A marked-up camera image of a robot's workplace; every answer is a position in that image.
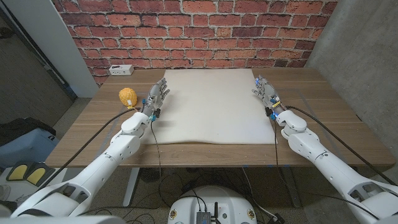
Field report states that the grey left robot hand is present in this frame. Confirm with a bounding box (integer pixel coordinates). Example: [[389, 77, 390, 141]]
[[142, 77, 171, 121]]

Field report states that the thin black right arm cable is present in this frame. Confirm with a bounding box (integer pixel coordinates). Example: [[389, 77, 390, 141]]
[[273, 118, 382, 221]]

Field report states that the white power strip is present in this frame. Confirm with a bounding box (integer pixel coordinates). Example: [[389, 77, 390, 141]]
[[108, 64, 135, 77]]

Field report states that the white pillar panel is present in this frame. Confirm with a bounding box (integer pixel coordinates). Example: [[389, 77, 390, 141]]
[[2, 0, 100, 99]]

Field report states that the red brick printed backdrop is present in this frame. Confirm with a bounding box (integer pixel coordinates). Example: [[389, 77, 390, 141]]
[[51, 0, 340, 86]]

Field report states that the white floor cable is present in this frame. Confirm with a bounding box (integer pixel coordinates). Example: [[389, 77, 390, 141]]
[[241, 167, 277, 220]]

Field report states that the black bag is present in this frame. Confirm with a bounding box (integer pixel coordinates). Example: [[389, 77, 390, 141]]
[[0, 117, 57, 147]]

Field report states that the grey table leg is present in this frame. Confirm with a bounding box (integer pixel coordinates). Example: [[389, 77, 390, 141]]
[[281, 166, 302, 208]]

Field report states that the yellow toy pineapple fruit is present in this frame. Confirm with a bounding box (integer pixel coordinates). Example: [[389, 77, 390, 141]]
[[118, 87, 138, 109]]

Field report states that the small grey computer box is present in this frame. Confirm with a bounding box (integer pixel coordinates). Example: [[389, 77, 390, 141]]
[[195, 211, 212, 224]]

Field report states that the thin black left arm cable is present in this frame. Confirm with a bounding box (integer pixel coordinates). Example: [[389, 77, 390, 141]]
[[150, 119, 162, 180]]

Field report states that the cream white cloth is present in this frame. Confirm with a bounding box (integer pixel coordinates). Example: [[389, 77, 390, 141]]
[[143, 68, 279, 146]]

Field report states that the white table leg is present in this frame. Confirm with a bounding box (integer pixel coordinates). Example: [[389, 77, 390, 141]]
[[123, 167, 141, 208]]

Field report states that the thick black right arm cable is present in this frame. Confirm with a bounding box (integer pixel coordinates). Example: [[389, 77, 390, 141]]
[[285, 105, 398, 187]]

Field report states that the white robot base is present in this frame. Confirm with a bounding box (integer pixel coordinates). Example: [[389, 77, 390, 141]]
[[167, 185, 258, 224]]

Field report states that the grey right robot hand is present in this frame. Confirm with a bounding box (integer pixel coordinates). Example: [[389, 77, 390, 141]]
[[251, 74, 286, 117]]

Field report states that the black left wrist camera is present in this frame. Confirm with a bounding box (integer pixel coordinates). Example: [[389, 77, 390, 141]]
[[148, 108, 162, 123]]

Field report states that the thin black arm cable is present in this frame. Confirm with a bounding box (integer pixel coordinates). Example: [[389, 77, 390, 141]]
[[150, 119, 162, 180], [273, 118, 382, 221]]

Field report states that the yellow black foot pedal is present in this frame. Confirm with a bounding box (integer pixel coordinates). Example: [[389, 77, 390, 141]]
[[25, 161, 56, 187], [6, 162, 29, 182]]

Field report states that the black round floor grille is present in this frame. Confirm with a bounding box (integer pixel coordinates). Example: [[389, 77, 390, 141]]
[[139, 167, 162, 184]]

